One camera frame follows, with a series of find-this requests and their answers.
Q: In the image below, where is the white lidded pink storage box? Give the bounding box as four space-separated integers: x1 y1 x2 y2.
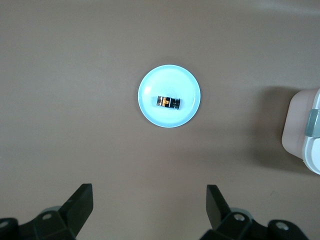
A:
281 86 320 175

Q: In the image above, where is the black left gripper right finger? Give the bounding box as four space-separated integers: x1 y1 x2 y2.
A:
199 184 307 240

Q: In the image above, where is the grey box latch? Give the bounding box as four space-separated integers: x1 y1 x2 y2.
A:
306 108 320 138

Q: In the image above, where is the light blue round plate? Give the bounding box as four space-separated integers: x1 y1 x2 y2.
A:
137 64 202 129

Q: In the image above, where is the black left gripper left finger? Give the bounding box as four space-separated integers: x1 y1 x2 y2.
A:
0 183 94 240

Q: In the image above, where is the black and orange switch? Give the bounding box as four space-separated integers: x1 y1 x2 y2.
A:
156 95 182 111

